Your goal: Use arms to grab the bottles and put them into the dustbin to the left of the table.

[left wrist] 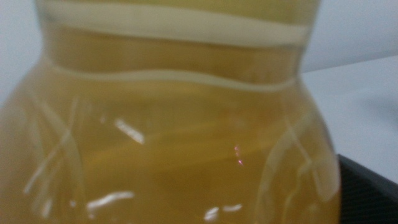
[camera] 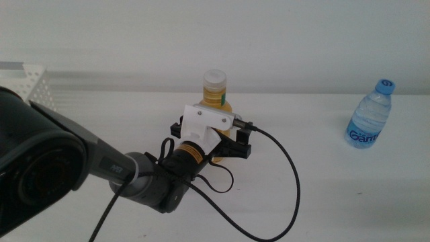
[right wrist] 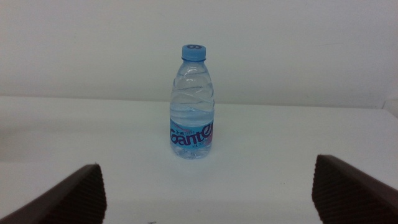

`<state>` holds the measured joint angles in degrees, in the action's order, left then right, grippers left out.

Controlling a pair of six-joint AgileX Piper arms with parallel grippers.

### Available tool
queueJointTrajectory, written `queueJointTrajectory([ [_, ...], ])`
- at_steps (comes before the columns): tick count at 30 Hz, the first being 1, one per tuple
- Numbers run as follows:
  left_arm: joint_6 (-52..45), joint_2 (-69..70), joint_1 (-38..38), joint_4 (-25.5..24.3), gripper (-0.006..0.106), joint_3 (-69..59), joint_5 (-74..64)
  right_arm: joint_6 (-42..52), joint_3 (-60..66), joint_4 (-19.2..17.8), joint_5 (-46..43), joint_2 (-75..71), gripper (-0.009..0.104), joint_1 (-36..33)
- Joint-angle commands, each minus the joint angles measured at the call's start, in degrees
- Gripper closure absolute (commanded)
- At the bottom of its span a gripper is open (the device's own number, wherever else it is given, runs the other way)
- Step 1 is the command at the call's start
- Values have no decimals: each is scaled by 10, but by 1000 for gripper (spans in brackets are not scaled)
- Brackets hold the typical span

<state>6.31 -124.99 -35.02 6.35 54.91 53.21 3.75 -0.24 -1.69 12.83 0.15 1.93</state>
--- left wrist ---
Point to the orange juice bottle white cap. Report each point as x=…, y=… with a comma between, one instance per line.
x=171, y=140

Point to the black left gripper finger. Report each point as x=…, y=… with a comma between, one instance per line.
x=370, y=199

